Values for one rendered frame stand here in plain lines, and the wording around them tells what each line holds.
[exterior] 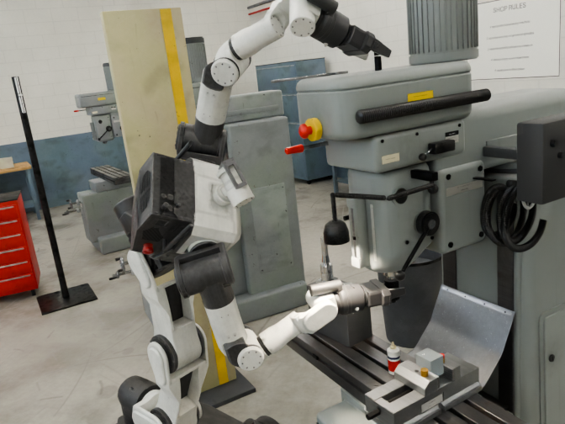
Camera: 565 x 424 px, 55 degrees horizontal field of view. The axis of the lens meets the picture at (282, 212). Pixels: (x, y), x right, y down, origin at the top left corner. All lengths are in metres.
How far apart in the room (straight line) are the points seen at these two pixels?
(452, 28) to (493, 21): 5.11
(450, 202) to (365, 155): 0.32
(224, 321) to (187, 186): 0.39
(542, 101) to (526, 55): 4.58
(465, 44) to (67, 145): 9.13
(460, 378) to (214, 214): 0.86
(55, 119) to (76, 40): 1.41
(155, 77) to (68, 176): 7.42
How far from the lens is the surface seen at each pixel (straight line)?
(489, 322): 1.97
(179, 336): 1.93
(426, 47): 1.66
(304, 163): 8.93
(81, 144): 10.37
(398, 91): 1.46
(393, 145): 1.46
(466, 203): 1.69
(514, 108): 1.82
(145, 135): 3.06
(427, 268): 3.62
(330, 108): 1.40
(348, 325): 1.99
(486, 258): 1.94
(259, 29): 1.48
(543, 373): 2.07
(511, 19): 6.62
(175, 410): 2.12
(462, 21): 1.67
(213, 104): 1.60
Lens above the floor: 1.93
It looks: 15 degrees down
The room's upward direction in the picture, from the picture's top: 7 degrees counter-clockwise
